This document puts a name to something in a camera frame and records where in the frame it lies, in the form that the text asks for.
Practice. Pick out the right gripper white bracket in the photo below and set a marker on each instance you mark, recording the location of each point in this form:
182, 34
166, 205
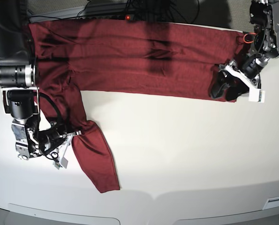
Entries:
55, 148

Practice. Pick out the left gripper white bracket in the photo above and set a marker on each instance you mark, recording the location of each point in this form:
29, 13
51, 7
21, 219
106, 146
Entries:
236, 80

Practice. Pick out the dark red long-sleeve shirt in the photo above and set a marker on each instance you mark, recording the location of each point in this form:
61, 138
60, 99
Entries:
158, 58

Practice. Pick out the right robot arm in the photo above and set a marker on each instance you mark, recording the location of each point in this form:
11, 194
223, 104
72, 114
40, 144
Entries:
18, 63

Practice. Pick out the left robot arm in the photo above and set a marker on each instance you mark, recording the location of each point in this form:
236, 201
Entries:
263, 42

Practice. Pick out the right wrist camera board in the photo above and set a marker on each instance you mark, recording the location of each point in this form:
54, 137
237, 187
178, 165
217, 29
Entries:
62, 163

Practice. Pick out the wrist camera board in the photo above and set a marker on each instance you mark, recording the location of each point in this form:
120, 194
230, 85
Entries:
257, 95
62, 163

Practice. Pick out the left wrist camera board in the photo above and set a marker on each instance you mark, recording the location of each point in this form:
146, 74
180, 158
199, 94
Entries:
257, 95

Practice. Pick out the white power strip red switch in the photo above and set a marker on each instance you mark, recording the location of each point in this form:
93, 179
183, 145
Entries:
113, 17

